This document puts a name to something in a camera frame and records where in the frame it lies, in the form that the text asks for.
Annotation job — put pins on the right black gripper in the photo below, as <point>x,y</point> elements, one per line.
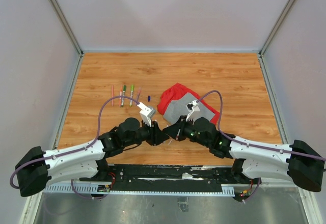
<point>172,130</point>

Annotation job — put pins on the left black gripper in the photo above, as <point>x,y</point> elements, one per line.
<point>157,136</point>

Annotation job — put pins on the purple pen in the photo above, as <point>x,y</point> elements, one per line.
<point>138,94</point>

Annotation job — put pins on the white marker green end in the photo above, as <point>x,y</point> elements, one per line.
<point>131,96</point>

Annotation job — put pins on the orange highlighter pen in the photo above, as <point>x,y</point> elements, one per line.
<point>121,93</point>

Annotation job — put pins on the orange white pen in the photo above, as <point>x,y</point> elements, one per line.
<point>122,104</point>

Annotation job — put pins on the pink pen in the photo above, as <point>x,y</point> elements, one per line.
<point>112,94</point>

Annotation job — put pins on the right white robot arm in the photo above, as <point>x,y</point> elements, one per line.
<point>296,162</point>

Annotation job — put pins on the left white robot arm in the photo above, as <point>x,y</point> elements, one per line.
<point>38,169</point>

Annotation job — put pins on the red and grey cloth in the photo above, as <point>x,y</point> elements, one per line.
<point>173,104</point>

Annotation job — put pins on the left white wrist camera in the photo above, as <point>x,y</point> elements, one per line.
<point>146,113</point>

